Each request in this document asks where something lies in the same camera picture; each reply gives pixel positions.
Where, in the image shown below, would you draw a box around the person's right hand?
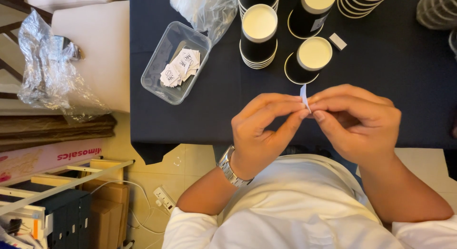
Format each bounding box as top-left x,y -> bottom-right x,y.
307,84 -> 402,168

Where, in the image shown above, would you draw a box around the person's left hand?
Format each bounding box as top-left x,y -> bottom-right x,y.
230,93 -> 311,180

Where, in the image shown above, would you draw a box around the small white sticker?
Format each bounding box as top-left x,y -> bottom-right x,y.
300,84 -> 312,113

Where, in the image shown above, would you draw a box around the silver metal wristwatch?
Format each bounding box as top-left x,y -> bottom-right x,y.
218,145 -> 254,188

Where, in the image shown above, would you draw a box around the dark blue tablecloth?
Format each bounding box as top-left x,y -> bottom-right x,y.
129,0 -> 457,166

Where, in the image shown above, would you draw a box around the person's white shirt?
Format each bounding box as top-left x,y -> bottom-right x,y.
162,154 -> 457,249

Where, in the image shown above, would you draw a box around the white sticker backing paper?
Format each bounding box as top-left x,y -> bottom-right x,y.
328,33 -> 348,51

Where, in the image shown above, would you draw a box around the pile of printed white stickers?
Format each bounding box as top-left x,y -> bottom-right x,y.
159,48 -> 201,88

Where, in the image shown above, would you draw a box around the white power strip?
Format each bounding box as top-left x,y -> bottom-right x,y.
153,185 -> 176,212

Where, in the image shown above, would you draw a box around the tall stack of black cups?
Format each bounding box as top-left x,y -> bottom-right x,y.
239,4 -> 278,70

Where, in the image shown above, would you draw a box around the clear plastic container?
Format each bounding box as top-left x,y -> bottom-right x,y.
141,21 -> 212,106

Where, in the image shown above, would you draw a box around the stack of translucent lids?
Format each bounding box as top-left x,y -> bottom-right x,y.
416,0 -> 457,31
449,29 -> 457,60

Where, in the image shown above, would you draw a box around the lying stack of black cups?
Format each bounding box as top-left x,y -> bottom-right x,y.
337,0 -> 393,20

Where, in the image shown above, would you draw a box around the black paper cup with sticker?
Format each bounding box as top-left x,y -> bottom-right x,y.
287,0 -> 338,40

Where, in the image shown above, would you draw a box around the clear plastic bag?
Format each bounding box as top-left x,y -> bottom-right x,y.
166,0 -> 239,47

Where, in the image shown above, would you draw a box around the brown cardboard boxes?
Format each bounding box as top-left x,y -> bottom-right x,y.
81,179 -> 130,249

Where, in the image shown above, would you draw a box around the white wooden rack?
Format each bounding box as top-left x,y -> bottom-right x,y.
0,157 -> 136,217

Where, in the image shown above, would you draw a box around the stack of brown cardboard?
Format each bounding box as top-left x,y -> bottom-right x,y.
0,113 -> 118,153

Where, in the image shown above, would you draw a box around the row of black binders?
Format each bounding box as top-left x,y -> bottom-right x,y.
33,189 -> 92,249

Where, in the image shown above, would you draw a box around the long pink box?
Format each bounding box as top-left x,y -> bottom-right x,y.
0,138 -> 105,186

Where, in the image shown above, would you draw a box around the crumpled clear plastic wrap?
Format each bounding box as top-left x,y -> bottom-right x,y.
17,8 -> 112,123

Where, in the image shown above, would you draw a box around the white cable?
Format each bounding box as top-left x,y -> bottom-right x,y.
90,180 -> 173,236

